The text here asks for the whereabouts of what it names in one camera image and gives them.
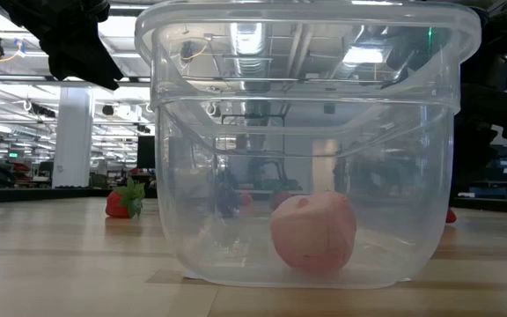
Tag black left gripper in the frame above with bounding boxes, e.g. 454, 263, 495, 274
0, 0, 125, 92

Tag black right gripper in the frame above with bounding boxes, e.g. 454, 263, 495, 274
453, 55, 507, 195

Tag pink peach half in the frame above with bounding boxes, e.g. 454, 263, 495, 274
269, 189, 358, 271

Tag clear plastic tupperware container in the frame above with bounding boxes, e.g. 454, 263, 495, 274
133, 0, 483, 291

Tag black screen on cart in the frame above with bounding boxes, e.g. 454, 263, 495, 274
481, 144, 507, 202

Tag white building pillar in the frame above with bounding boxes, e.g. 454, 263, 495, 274
52, 85, 95, 189

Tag black background monitor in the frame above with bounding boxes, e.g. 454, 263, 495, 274
136, 135, 156, 170

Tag silver ventilation duct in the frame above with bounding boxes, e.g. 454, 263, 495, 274
229, 21, 267, 78

